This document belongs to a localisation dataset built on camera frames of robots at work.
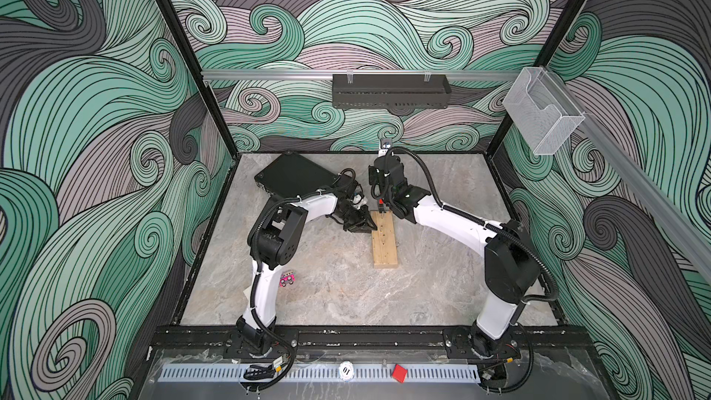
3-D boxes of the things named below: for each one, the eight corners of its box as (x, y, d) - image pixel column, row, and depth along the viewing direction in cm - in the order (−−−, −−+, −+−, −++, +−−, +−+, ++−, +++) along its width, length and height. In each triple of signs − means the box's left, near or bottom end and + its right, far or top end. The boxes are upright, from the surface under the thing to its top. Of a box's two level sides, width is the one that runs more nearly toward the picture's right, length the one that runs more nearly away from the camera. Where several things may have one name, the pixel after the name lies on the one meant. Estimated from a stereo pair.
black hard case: (254, 187, 110) (251, 178, 106) (288, 157, 121) (285, 148, 117) (303, 216, 101) (301, 208, 97) (334, 181, 112) (334, 172, 108)
